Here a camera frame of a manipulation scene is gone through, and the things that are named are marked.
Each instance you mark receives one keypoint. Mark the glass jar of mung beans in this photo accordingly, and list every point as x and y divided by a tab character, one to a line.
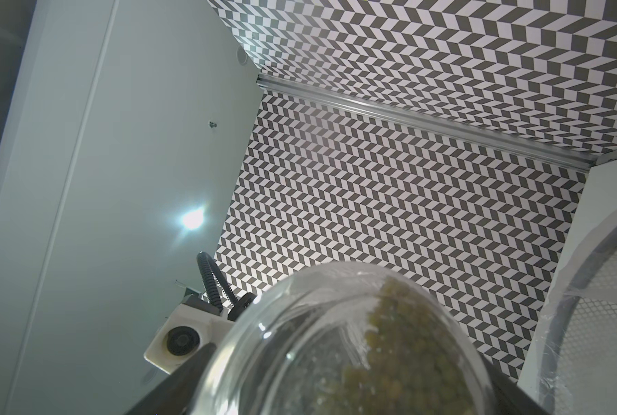
345	338

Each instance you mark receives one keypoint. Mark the clear plastic bin liner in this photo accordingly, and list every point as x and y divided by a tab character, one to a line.
588	311

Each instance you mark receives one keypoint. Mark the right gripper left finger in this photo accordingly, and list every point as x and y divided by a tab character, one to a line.
174	395

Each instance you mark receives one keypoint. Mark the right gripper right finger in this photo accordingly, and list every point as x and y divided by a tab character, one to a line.
502	397

